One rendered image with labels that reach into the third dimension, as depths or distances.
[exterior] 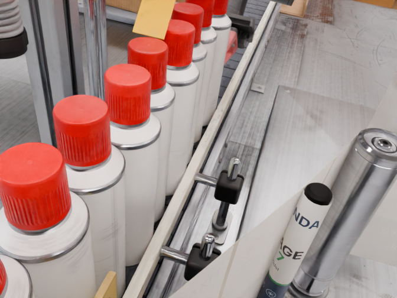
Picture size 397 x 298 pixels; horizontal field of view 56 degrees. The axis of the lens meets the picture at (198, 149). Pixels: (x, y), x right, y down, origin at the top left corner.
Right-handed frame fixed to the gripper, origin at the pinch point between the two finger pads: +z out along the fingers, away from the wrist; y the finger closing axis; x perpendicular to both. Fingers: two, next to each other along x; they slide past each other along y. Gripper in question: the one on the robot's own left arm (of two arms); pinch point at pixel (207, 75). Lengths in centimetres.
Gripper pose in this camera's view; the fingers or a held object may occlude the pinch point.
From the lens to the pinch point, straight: 59.0
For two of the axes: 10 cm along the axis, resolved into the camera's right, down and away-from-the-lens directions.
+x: 1.3, 0.9, 9.9
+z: -2.7, 9.6, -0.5
